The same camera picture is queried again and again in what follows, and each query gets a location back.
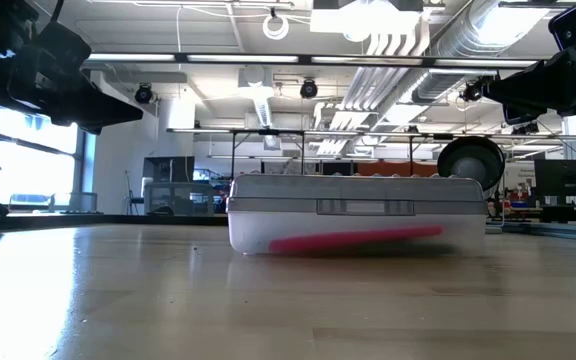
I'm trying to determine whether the grey equipment cabinet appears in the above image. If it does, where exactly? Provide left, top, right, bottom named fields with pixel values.
left=141, top=155, right=218, bottom=216

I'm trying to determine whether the large window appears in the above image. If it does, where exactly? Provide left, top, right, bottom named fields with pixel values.
left=0, top=99, right=89, bottom=214

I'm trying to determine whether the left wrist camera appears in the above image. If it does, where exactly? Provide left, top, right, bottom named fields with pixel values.
left=37, top=22, right=93, bottom=76

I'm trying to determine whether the white cable coil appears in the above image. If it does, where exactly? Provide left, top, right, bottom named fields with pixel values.
left=261, top=12, right=290, bottom=41

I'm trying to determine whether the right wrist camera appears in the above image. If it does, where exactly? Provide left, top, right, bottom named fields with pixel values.
left=547, top=3, right=576, bottom=51

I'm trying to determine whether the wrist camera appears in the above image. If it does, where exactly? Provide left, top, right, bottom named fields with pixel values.
left=547, top=3, right=576, bottom=51
left=37, top=22, right=93, bottom=76

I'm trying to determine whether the orange partition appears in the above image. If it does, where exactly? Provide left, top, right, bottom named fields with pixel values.
left=357, top=160, right=442, bottom=177

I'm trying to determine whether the black hanging camera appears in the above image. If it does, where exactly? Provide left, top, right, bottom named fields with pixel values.
left=460, top=74, right=489, bottom=104
left=299, top=78, right=319, bottom=100
left=133, top=83, right=154, bottom=105

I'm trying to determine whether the long overhead light bar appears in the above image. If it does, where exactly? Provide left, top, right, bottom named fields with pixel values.
left=85, top=49, right=542, bottom=70

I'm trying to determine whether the clear plastic supply box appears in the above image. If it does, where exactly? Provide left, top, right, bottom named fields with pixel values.
left=226, top=172, right=489, bottom=257

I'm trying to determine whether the black computer monitor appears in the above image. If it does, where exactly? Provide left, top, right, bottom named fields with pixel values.
left=534, top=158, right=576, bottom=199

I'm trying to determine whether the silver ventilation duct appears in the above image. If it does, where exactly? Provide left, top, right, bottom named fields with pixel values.
left=410, top=4, right=552, bottom=104

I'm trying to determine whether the pink highlighter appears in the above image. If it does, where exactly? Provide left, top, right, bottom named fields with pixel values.
left=267, top=224, right=445, bottom=255

